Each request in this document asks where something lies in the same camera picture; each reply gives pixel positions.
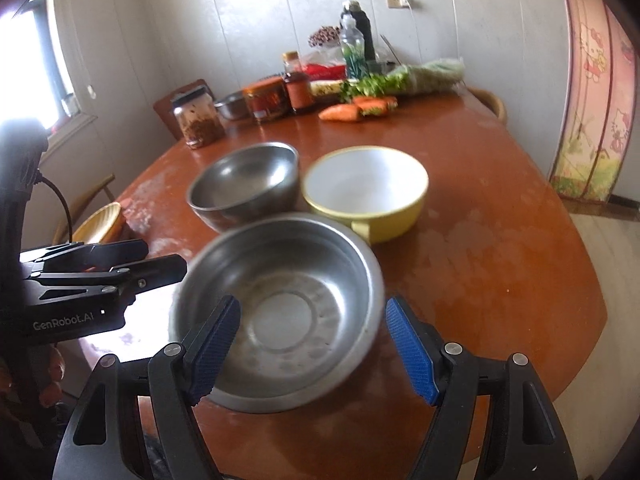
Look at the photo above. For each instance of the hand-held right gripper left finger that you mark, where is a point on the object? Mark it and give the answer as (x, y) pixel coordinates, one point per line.
(215, 350)

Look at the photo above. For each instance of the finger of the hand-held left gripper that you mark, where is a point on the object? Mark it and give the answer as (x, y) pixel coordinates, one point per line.
(100, 252)
(150, 270)

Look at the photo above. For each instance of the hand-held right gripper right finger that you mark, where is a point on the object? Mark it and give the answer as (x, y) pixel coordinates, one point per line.
(412, 350)

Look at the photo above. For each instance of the yellow shell-shaped plate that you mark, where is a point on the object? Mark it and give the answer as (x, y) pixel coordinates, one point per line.
(97, 222)

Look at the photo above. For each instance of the wide steel bowl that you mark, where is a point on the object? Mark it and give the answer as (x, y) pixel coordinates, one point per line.
(290, 280)

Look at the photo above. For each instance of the deep steel bowl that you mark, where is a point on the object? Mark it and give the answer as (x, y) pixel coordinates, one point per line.
(240, 180)

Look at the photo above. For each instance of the yellow bowl white inside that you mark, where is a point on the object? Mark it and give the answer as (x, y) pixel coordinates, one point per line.
(365, 185)

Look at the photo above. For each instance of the person's left hand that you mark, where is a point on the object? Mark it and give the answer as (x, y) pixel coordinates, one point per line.
(52, 372)

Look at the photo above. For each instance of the curved wooden armchair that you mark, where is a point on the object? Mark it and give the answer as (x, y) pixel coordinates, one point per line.
(492, 102)
(95, 192)

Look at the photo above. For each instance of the black-lid pickle jar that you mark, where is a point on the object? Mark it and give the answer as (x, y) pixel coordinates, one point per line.
(200, 120)

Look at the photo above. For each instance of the steel basin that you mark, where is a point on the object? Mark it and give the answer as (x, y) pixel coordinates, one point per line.
(232, 106)

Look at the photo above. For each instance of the red-lid chilli jar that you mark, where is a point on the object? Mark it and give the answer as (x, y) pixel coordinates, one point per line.
(265, 102)

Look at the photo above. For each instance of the window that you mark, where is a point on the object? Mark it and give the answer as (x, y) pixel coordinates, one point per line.
(30, 60)

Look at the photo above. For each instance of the brown sauce bottle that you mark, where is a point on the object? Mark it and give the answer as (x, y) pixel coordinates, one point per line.
(298, 87)

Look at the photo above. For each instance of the carrot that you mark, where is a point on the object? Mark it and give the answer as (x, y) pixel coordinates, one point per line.
(375, 105)
(340, 112)

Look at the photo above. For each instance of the bagged leafy greens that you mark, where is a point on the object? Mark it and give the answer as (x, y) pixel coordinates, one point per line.
(420, 77)

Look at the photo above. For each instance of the beaded flower ornament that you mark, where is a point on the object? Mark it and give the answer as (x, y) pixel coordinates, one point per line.
(324, 36)

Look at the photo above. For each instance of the clear plastic bottle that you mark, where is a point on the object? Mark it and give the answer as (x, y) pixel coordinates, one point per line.
(352, 50)

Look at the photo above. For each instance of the pink cartoon door curtain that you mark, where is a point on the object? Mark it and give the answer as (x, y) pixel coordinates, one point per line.
(595, 100)

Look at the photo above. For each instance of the black thermos bottle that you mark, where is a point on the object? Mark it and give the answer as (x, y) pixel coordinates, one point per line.
(364, 25)

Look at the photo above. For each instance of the white wall socket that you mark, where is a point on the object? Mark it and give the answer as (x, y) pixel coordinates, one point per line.
(397, 1)

